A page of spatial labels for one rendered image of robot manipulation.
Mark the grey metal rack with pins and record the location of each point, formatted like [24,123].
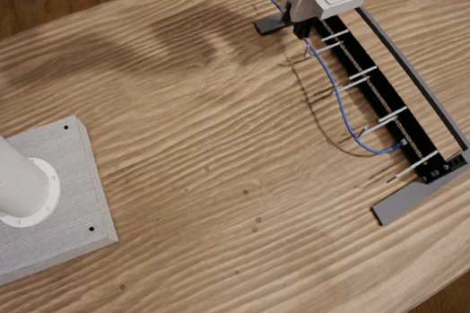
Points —
[404,127]

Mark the blue cable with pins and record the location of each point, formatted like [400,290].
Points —
[339,100]

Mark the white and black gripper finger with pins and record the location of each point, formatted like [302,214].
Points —
[299,27]
[309,24]

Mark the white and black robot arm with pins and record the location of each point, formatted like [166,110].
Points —
[27,191]

